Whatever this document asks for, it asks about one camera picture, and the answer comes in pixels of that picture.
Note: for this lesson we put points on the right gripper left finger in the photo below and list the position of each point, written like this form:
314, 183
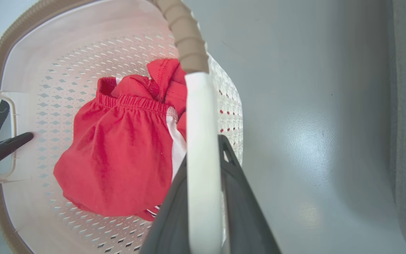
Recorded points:
171, 225

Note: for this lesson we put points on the red clothing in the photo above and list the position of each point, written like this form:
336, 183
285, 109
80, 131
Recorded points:
118, 158

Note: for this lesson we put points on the white laundry basket brown rim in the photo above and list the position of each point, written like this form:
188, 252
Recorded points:
83, 46

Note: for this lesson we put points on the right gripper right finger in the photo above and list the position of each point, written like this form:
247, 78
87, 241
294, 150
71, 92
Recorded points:
245, 225

